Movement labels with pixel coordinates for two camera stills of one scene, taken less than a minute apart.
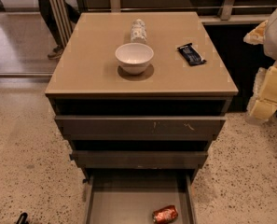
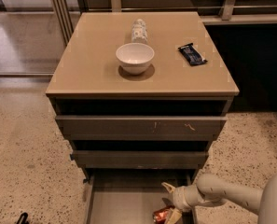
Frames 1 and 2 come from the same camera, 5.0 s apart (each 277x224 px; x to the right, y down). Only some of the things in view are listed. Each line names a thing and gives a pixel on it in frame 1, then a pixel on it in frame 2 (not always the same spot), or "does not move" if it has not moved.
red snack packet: x=165 y=215 does not move
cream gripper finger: x=256 y=35 → x=170 y=189
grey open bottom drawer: x=131 y=196 does not move
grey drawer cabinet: x=153 y=126 does not move
